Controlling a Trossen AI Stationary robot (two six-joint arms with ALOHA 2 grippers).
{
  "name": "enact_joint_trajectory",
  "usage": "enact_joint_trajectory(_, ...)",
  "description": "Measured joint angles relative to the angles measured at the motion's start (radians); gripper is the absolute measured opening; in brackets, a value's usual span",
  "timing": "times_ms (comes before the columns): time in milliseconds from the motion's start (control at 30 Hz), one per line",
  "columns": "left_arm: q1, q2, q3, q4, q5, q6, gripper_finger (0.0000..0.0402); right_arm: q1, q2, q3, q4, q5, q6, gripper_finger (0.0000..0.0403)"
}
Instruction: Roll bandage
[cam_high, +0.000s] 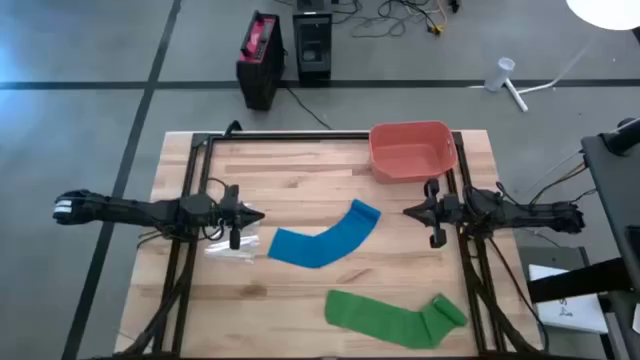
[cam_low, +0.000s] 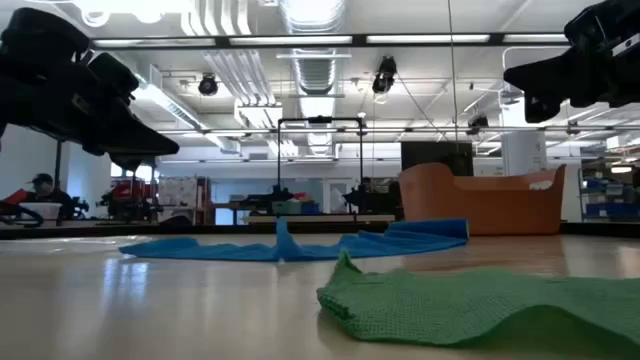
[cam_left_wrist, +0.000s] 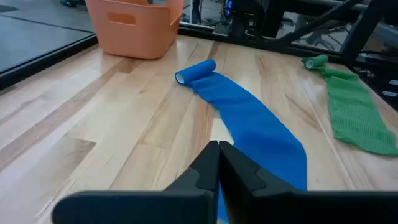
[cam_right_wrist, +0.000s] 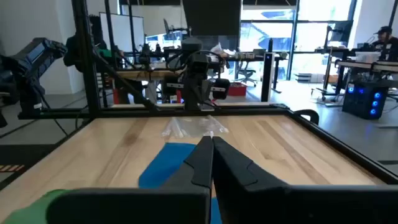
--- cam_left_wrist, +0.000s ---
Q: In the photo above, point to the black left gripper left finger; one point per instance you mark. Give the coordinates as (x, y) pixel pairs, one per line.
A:
(186, 202)

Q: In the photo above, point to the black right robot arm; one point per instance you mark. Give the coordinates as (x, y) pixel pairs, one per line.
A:
(248, 18)

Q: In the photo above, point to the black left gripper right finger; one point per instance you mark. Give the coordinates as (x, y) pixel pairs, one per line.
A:
(264, 205)

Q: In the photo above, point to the orange plastic basket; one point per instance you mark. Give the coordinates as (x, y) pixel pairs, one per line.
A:
(133, 37)

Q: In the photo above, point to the blue elastic bandage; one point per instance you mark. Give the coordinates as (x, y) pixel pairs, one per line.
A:
(248, 124)

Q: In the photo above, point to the green elastic bandage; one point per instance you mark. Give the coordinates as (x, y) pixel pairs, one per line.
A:
(351, 112)

